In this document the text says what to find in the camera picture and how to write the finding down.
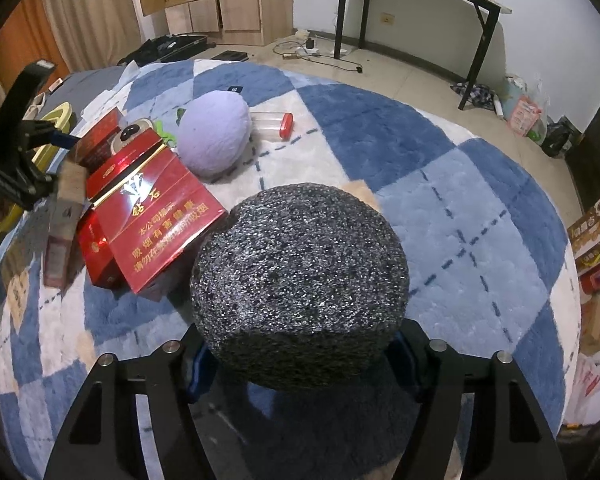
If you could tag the large red cigarette carton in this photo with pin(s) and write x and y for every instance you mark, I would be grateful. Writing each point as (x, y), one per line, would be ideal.
(160, 210)

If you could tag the pile of patterned clothes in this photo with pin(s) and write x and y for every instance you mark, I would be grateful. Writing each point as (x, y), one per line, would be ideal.
(476, 92)

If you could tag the clear bottle with red cap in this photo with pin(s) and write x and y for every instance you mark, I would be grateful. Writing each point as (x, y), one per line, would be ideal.
(272, 125)

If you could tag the beige curtain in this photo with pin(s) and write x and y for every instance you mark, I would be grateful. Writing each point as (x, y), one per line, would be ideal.
(85, 5)

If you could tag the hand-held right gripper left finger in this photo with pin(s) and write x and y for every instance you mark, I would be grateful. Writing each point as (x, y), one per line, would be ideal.
(198, 371)

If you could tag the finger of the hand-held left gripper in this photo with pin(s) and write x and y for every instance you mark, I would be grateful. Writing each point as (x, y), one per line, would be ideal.
(60, 139)
(20, 180)

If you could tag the plain brown cardboard box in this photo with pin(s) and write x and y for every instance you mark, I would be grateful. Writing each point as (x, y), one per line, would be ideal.
(596, 321)

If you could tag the beige toy with black eye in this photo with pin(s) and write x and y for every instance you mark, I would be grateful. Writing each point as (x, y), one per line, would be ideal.
(130, 134)

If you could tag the purple plush ball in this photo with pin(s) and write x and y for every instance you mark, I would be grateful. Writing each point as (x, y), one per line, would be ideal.
(212, 132)

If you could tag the pink plastic package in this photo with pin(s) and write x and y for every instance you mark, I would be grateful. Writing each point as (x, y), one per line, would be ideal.
(525, 112)

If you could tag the dark grey speckled foam block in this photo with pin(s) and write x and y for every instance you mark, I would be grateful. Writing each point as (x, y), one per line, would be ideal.
(300, 285)

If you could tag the orange curtain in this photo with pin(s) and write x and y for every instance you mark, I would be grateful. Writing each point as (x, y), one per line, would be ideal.
(27, 45)

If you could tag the small dark card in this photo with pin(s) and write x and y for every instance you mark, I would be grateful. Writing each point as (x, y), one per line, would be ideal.
(235, 88)

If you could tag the white plastic bag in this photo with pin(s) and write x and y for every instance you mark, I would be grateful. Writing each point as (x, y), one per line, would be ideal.
(592, 385)

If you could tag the black plastic bag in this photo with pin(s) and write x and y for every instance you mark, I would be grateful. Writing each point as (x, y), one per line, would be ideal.
(560, 137)

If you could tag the dark red cigarette carton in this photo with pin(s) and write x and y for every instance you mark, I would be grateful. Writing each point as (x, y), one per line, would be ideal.
(97, 255)

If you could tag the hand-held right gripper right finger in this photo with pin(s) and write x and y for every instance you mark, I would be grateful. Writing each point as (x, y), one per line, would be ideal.
(405, 366)

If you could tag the wall outlet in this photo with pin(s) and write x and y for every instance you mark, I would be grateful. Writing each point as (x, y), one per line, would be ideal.
(389, 19)

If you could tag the black folding table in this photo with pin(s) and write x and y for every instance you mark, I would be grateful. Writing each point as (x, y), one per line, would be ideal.
(360, 5)

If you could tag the yellow plastic basin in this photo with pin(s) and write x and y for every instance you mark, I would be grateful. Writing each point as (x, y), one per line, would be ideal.
(59, 110)

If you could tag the flat black case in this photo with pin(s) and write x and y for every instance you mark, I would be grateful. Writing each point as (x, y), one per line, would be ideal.
(231, 54)

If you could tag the blue checkered blanket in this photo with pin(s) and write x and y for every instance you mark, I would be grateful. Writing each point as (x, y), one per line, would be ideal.
(455, 220)

